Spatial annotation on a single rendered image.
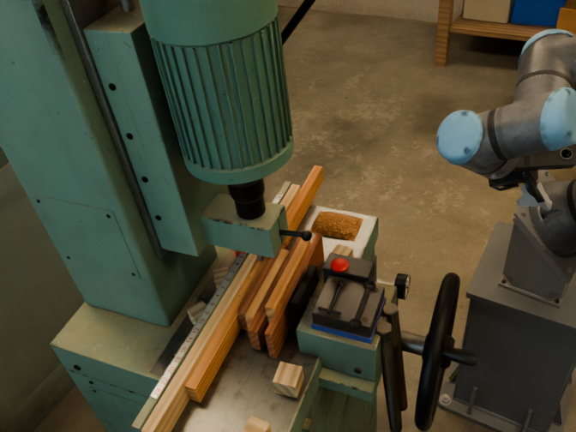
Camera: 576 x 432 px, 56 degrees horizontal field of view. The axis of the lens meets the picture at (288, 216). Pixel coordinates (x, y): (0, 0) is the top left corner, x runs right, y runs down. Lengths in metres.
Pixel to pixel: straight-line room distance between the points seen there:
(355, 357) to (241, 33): 0.52
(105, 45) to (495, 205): 2.11
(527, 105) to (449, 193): 1.75
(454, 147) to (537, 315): 0.65
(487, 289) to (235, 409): 0.83
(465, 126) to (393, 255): 1.44
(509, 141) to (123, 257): 0.70
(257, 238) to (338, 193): 1.74
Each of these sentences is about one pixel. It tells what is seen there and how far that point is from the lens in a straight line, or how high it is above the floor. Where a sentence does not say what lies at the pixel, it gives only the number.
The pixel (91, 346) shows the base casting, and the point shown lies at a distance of 1.21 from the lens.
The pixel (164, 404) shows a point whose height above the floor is 0.95.
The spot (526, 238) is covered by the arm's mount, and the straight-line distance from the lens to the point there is 1.41.
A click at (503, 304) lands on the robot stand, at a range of 1.51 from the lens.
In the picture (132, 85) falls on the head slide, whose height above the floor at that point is 1.34.
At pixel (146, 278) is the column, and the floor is 0.96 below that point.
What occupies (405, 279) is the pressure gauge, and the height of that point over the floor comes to 0.69.
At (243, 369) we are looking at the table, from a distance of 0.95.
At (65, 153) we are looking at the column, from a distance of 0.94.
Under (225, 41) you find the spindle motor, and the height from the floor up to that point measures 1.42.
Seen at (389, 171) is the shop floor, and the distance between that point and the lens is 2.80.
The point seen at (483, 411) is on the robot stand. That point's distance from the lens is 1.94.
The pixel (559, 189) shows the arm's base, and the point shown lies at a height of 0.83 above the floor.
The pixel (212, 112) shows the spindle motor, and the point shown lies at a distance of 0.75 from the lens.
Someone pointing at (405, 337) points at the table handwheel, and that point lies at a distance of 1.06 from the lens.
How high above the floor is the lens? 1.69
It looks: 41 degrees down
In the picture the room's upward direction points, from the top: 8 degrees counter-clockwise
